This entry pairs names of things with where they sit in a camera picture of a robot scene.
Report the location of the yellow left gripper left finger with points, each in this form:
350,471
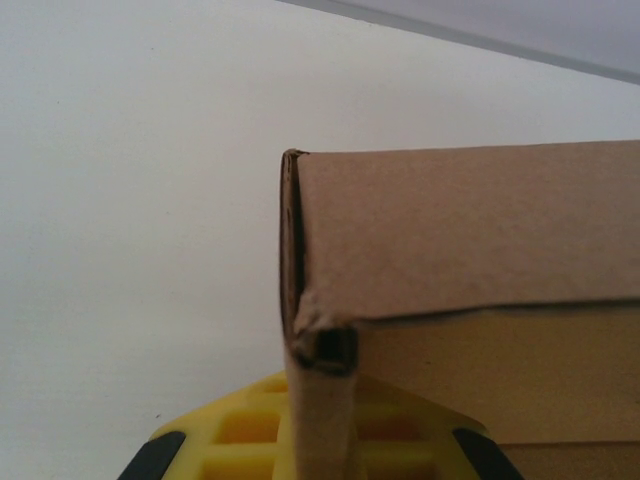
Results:
240,435

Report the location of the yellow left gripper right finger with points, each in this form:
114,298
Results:
410,450

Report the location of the brown cardboard box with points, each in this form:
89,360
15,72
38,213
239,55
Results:
450,240

